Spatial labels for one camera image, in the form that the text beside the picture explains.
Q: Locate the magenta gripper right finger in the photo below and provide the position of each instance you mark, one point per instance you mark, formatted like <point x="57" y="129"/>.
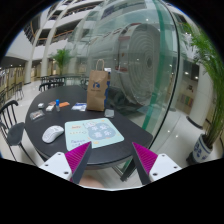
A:
<point x="144" y="160"/>

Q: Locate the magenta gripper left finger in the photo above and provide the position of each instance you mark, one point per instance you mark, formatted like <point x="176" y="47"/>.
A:
<point x="78" y="159"/>

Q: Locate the light green mouse pad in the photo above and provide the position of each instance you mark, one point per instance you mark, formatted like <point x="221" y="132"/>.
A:
<point x="101" y="132"/>

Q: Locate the white computer mouse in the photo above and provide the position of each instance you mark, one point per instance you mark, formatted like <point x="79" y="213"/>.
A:
<point x="52" y="133"/>

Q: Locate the black round table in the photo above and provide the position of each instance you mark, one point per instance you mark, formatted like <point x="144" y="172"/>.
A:
<point x="106" y="156"/>

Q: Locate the blue white plastic packet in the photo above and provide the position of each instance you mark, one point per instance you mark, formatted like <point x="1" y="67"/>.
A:
<point x="79" y="106"/>

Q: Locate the orange flat packet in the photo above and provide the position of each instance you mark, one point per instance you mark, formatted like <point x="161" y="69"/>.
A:
<point x="64" y="104"/>

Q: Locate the small grey square item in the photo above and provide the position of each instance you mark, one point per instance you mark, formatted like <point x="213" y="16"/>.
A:
<point x="109" y="113"/>

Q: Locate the small white box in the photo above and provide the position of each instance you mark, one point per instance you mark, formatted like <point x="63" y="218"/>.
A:
<point x="49" y="108"/>

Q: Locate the blue white ceramic pot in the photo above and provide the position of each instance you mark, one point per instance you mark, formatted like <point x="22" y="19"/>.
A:
<point x="201" y="151"/>

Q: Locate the blue cap small bottle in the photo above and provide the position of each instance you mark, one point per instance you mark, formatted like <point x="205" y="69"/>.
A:
<point x="57" y="105"/>

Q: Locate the clear plastic packet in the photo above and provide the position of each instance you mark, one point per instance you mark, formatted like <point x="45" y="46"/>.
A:
<point x="37" y="114"/>

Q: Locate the small grey box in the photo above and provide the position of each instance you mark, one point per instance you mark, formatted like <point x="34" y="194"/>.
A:
<point x="41" y="105"/>

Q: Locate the black wooden chair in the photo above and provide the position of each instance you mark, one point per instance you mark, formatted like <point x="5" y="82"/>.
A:
<point x="11" y="130"/>

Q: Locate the brown paper bag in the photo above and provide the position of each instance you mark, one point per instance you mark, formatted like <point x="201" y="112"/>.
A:
<point x="97" y="87"/>

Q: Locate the black chair behind table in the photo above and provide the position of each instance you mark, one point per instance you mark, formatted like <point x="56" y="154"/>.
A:
<point x="48" y="82"/>

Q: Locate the distant green plant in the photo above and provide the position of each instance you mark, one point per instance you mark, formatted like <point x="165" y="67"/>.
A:
<point x="62" y="58"/>

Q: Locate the potted palm plant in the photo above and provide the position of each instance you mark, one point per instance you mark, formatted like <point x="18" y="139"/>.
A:
<point x="210" y="89"/>

